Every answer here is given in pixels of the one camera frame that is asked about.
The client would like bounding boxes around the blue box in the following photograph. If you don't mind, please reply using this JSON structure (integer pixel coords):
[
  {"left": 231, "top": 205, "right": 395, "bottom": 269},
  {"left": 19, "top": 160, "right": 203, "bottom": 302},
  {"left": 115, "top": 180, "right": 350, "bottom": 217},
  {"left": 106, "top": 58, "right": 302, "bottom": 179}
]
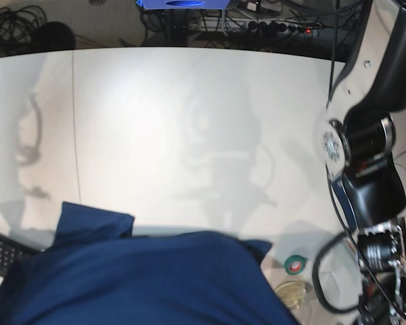
[{"left": 136, "top": 0, "right": 237, "bottom": 10}]

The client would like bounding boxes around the dark blue t-shirt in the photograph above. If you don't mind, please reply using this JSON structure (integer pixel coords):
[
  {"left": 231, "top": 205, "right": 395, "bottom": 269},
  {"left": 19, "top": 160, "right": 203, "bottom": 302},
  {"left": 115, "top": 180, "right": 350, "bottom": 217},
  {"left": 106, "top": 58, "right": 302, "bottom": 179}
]
[{"left": 0, "top": 202, "right": 296, "bottom": 324}]

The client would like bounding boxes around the clear glass jar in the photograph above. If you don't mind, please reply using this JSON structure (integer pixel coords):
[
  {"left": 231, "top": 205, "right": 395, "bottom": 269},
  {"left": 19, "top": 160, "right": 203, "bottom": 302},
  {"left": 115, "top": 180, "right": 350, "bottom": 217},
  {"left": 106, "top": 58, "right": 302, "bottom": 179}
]
[{"left": 275, "top": 280, "right": 312, "bottom": 325}]

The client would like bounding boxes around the black round stool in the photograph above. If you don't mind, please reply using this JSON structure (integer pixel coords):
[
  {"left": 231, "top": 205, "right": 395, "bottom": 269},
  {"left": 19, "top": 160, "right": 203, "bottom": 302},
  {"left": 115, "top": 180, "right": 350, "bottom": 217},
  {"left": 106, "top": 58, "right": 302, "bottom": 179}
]
[{"left": 30, "top": 22, "right": 76, "bottom": 53}]

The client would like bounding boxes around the black computer keyboard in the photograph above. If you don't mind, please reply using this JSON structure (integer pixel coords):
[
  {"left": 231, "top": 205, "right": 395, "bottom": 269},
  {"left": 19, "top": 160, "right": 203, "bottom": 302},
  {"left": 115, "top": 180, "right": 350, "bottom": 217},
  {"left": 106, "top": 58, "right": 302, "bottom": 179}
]
[{"left": 0, "top": 233, "right": 45, "bottom": 278}]

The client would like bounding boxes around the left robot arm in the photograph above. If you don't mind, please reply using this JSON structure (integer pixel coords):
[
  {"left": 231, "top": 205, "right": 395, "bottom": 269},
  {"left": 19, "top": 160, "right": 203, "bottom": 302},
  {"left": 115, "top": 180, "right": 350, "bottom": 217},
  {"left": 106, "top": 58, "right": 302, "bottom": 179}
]
[{"left": 312, "top": 1, "right": 406, "bottom": 324}]

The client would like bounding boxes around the green tape roll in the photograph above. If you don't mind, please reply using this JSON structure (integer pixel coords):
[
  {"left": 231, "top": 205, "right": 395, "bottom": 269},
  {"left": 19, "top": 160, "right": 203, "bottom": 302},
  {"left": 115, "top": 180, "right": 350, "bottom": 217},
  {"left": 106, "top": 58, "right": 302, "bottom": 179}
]
[{"left": 284, "top": 255, "right": 307, "bottom": 276}]

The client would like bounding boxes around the white power strip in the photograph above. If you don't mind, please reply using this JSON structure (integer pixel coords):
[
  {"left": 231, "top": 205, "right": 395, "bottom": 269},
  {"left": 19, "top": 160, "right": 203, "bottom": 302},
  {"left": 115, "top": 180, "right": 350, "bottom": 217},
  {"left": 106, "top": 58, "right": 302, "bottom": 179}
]
[{"left": 190, "top": 16, "right": 323, "bottom": 37}]

